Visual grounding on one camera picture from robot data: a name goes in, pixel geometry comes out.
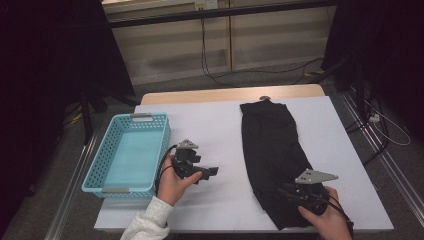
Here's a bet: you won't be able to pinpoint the black wall cable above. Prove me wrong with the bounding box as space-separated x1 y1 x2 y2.
199 18 324 88

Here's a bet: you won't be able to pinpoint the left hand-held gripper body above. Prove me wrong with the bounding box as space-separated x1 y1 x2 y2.
172 139 204 181

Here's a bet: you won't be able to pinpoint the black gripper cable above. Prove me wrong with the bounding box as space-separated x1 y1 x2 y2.
316 193 354 234
154 144 179 198

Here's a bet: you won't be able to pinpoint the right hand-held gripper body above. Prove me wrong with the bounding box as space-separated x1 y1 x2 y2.
286 168 339 216

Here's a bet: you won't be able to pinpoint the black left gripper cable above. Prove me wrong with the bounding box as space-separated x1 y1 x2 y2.
154 144 179 198

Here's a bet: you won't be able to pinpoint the light blue plastic basket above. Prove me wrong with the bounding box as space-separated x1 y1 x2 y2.
81 112 172 200

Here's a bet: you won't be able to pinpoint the white floor cable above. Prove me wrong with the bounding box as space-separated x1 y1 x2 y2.
364 99 412 147

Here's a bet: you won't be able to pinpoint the black shorts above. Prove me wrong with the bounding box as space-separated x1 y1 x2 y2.
239 99 329 232

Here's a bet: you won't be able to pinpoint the black floor cable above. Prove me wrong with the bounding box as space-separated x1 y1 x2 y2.
344 89 391 166

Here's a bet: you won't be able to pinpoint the person's left hand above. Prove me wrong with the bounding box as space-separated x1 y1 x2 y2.
156 154 203 207

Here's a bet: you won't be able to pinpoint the white table mat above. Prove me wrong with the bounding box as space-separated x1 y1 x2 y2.
94 95 394 233

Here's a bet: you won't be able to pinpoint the person's right hand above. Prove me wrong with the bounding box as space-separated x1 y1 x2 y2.
297 185 354 240

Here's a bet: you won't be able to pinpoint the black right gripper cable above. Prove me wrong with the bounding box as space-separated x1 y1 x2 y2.
316 193 354 234

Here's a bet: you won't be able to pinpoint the black stand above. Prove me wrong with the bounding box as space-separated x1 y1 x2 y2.
313 54 368 118
79 86 141 146

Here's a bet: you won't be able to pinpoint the black horizontal bar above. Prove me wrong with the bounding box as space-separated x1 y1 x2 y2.
108 0 338 29

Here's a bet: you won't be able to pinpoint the white wall socket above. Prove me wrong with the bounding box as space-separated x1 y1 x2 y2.
194 0 219 10

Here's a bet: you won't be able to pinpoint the metal floor rail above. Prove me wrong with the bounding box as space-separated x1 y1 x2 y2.
339 91 424 228
44 133 99 240

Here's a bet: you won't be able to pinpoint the black curtain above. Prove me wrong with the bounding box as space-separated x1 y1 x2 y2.
0 0 136 234
321 0 424 141

